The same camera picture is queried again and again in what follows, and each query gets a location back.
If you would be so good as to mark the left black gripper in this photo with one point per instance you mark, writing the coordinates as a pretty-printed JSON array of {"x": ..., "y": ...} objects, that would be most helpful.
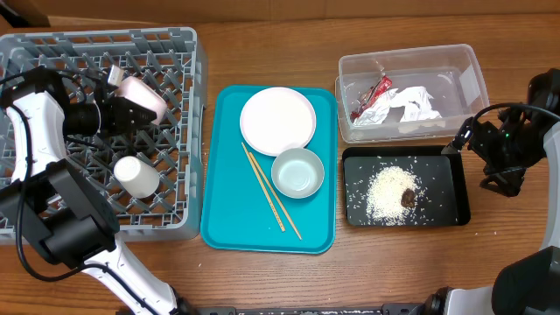
[{"x": 124, "y": 116}]

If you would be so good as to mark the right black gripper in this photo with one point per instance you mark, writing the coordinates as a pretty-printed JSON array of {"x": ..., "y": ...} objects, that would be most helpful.
[{"x": 474, "y": 140}]

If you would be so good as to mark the small pink-rimmed saucer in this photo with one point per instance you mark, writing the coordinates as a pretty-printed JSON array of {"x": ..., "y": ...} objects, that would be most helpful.
[{"x": 140, "y": 93}]

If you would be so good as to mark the white paper cup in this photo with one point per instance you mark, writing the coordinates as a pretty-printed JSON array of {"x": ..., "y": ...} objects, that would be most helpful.
[{"x": 138, "y": 178}]

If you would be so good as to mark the white napkin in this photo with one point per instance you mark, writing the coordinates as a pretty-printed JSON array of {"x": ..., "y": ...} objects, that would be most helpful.
[{"x": 399, "y": 106}]

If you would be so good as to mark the wooden chopstick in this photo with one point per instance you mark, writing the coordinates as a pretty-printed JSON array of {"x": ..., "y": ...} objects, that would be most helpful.
[
  {"x": 264, "y": 189},
  {"x": 278, "y": 201}
]

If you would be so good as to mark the pile of white rice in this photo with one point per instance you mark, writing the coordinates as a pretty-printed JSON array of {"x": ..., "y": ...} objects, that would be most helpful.
[{"x": 376, "y": 200}]

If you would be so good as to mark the large white plate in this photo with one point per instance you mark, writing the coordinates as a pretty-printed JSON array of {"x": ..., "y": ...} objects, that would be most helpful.
[{"x": 277, "y": 119}]

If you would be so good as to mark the red snack wrapper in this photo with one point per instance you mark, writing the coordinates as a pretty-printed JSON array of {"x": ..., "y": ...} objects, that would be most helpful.
[{"x": 368, "y": 99}]

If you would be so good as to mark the grey ceramic bowl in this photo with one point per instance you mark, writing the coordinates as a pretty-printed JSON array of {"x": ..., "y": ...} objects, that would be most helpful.
[{"x": 297, "y": 173}]

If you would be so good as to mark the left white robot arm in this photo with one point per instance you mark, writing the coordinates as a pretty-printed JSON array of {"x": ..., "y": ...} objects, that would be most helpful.
[{"x": 52, "y": 206}]

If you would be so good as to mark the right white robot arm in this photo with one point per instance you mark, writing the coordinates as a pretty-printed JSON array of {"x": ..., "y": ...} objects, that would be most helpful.
[{"x": 530, "y": 285}]

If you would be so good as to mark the black waste tray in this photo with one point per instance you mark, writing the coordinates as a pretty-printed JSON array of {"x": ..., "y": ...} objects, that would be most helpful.
[{"x": 443, "y": 175}]

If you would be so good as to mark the grey plastic dish rack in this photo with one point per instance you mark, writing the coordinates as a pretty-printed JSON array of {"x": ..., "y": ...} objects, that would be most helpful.
[{"x": 173, "y": 63}]

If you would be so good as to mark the clear plastic bin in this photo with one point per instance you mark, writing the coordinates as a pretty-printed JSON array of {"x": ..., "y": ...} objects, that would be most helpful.
[{"x": 450, "y": 73}]

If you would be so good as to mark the teal serving tray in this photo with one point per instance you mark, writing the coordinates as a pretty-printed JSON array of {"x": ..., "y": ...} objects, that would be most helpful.
[{"x": 236, "y": 214}]

